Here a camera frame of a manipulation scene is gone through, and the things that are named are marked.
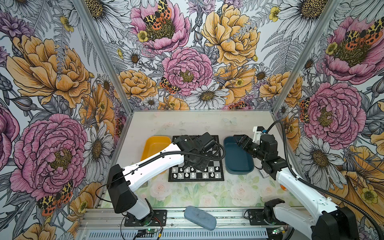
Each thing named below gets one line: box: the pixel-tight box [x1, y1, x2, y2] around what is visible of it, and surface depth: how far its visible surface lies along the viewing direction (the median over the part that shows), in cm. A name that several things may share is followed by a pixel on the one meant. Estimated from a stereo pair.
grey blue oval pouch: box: [184, 205, 217, 231], surface depth 73 cm
